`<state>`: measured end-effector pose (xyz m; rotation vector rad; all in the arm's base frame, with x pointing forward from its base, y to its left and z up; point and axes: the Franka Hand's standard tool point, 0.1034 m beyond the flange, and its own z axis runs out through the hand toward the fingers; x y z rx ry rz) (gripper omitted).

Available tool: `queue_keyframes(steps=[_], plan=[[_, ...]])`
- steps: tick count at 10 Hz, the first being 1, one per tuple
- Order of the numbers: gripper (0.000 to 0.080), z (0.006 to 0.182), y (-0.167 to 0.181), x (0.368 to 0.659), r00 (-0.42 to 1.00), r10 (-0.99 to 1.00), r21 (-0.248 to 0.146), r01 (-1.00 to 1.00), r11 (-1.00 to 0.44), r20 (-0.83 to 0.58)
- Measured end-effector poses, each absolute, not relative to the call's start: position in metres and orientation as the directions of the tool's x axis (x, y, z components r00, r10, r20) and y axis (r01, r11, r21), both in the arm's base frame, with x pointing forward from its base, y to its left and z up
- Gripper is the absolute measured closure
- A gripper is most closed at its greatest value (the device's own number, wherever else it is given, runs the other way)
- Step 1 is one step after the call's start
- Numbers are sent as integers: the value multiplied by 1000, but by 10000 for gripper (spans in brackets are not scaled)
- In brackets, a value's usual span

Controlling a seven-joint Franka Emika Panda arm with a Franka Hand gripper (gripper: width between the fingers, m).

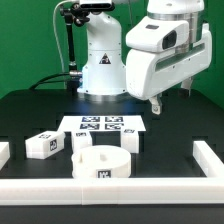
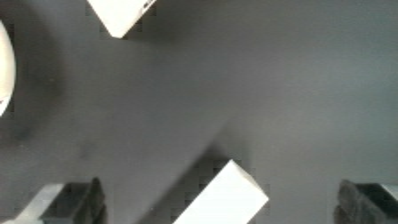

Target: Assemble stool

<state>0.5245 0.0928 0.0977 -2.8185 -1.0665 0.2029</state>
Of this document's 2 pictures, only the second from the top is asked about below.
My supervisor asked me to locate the white stool leg with tag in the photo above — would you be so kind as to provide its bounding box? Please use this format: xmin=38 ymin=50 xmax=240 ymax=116
xmin=173 ymin=160 xmax=270 ymax=224

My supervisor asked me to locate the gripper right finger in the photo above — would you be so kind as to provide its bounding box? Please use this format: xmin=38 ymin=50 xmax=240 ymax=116
xmin=334 ymin=180 xmax=398 ymax=224

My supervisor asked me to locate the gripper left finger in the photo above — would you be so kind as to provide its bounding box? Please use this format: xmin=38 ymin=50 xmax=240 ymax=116
xmin=16 ymin=178 xmax=107 ymax=224

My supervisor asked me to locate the white stool leg middle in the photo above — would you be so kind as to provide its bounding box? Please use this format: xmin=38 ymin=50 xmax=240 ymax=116
xmin=87 ymin=0 xmax=157 ymax=38

